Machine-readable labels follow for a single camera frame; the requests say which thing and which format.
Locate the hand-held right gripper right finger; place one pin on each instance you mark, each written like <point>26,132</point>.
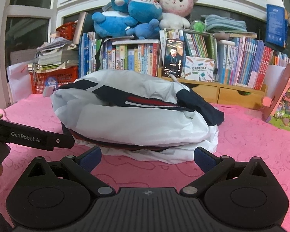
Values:
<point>203,158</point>

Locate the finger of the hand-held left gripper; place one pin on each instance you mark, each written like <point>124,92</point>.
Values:
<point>64,141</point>

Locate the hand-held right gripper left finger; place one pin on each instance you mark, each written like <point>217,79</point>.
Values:
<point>90,158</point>

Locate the white navy jacket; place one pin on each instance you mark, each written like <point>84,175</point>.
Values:
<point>145,128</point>

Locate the pink rabbit print blanket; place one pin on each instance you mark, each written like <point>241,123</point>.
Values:
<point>244,145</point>

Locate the white paper bag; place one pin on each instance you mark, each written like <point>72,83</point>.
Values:
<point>19,84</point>

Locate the round blue badge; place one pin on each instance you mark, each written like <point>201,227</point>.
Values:
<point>52,81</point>

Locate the red plastic crate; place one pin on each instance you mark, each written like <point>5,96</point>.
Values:
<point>62,75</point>

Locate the wooden drawer organizer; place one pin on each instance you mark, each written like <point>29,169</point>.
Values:
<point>232,96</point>

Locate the grey perforated board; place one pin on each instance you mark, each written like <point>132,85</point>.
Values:
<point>21,56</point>

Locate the stack of paper booklets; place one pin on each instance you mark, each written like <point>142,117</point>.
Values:
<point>58,58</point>

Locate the white printed cardboard box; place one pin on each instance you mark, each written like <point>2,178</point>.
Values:
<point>199,69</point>

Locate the pink framed toy house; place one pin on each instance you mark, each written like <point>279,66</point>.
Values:
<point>280,94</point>

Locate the smartphone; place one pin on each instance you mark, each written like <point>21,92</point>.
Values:
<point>174,58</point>

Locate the row of pastel books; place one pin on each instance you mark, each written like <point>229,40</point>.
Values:
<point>251,62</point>

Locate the white paper sheet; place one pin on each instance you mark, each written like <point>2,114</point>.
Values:
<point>275,77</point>

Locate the red plastic basket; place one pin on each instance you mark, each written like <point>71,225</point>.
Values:
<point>67,30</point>

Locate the beige hardcover book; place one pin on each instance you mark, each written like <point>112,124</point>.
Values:
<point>80,29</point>

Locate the row of green spine books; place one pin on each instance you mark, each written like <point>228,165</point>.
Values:
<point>198,43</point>

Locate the blue plush toy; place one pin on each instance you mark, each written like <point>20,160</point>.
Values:
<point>108,25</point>

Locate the green ball toy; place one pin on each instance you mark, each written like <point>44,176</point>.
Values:
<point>198,26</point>

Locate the folded teal towels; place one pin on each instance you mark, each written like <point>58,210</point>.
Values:
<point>224,24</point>

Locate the blue white cat plush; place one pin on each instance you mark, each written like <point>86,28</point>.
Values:
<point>145,7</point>

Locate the pink rabbit plush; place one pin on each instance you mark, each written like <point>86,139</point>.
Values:
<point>176,2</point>

